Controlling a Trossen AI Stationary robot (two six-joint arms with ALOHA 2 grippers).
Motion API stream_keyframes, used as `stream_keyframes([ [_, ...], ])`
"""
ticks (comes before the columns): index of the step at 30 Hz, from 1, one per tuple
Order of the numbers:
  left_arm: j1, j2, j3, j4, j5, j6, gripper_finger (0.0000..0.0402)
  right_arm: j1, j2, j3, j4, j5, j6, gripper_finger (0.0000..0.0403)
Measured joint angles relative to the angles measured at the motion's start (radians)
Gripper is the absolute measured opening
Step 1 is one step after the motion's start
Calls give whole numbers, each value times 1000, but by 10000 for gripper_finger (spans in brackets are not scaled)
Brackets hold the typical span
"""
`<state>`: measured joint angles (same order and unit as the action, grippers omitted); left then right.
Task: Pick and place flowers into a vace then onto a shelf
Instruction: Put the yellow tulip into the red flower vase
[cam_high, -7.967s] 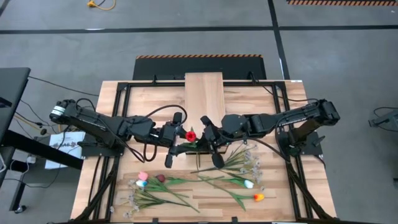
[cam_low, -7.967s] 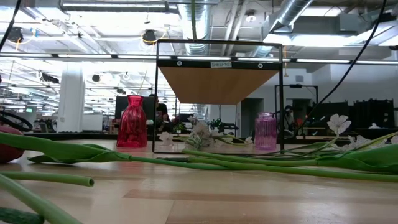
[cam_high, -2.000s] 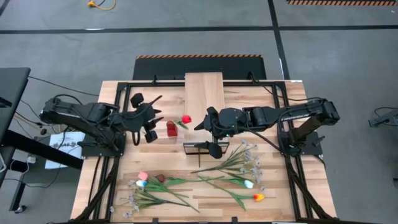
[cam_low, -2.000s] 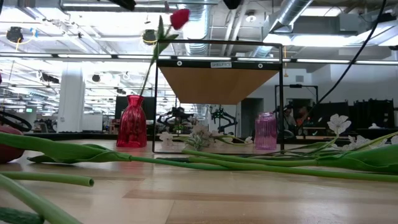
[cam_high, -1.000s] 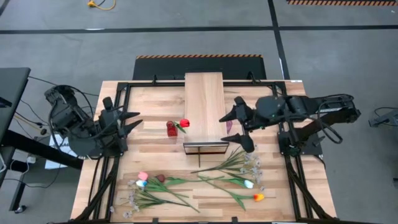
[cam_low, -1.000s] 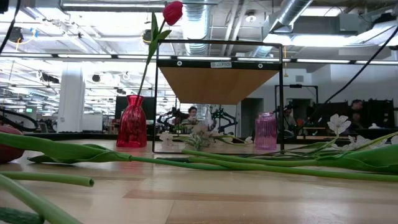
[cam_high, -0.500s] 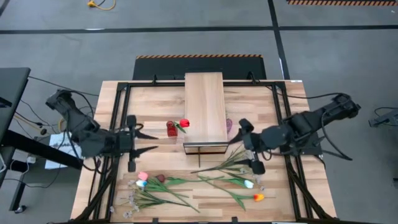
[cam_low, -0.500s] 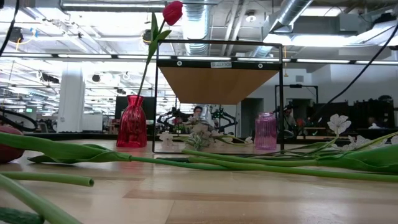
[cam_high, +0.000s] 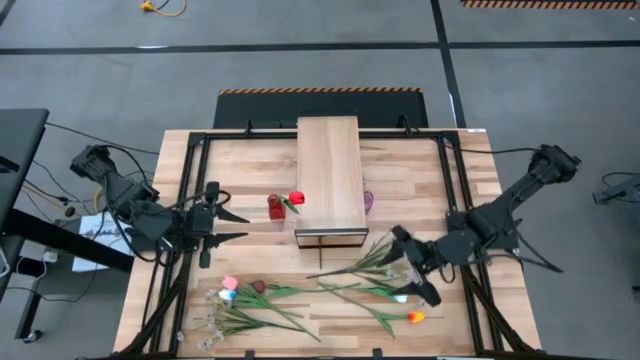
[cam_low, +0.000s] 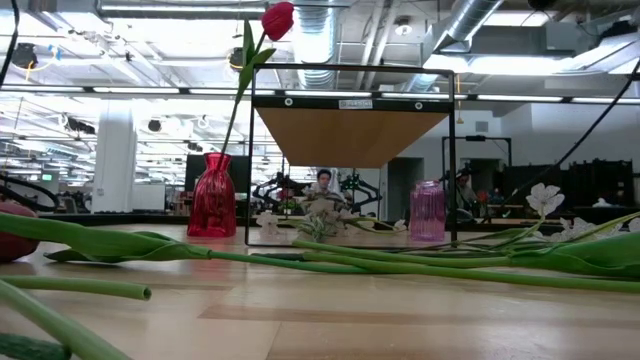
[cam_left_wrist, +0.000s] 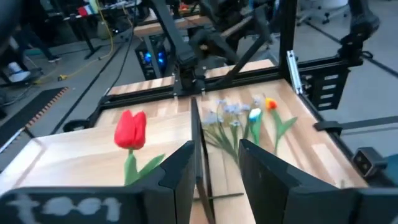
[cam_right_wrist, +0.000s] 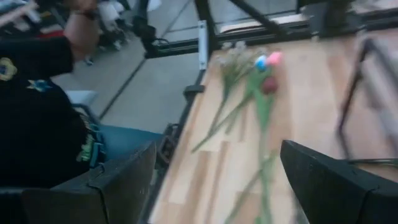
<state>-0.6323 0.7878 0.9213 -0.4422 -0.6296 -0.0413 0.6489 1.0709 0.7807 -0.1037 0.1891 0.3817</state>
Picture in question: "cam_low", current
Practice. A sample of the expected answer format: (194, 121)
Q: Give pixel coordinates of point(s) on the purple ribbed glass vase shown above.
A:
(427, 212)

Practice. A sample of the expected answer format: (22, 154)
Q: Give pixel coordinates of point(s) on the black round ceiling device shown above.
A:
(236, 56)
(24, 55)

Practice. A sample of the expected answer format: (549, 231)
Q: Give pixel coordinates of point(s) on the red glass vase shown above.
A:
(212, 200)

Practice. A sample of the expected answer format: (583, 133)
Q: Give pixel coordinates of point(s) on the pink artificial tulip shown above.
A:
(75, 286)

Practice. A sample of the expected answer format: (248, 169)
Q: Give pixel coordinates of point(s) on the black cabinet row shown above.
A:
(600, 182)

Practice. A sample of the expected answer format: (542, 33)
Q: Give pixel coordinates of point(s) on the dark red artificial tulip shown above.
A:
(100, 240)

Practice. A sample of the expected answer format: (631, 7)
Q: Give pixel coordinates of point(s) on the wooden shelf black metal frame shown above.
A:
(350, 135)

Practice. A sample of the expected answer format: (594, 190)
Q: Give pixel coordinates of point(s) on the bright red artificial tulip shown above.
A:
(277, 20)

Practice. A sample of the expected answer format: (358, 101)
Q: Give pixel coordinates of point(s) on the black frame stand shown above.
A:
(475, 138)

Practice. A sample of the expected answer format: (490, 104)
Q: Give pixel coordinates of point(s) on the black computer monitor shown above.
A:
(242, 172)

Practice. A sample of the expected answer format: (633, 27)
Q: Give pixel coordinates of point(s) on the person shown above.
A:
(465, 195)
(324, 181)

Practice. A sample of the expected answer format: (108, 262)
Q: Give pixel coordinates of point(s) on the white pillar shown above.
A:
(114, 160)

